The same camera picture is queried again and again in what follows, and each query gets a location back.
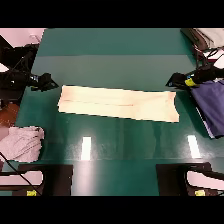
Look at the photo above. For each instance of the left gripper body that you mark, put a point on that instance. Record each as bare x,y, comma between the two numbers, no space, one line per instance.
45,82

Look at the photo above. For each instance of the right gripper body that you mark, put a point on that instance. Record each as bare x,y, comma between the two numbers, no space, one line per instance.
183,81

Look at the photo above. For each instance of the cream shirt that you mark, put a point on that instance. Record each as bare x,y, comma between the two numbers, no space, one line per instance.
116,103

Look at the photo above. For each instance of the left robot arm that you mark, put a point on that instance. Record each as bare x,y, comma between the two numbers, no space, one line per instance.
13,81

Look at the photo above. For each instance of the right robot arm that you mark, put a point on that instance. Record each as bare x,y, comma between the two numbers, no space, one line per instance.
213,71

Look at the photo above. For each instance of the red garment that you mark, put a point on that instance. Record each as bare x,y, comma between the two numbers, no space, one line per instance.
197,53

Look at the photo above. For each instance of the blue shirt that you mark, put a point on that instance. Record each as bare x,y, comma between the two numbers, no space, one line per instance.
211,103

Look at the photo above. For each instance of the white garment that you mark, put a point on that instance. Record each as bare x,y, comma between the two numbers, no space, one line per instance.
213,36

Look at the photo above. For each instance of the light grey garment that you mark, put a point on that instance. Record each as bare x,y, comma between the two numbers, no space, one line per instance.
20,143

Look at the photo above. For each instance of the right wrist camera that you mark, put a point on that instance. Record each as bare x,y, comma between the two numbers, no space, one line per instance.
204,61

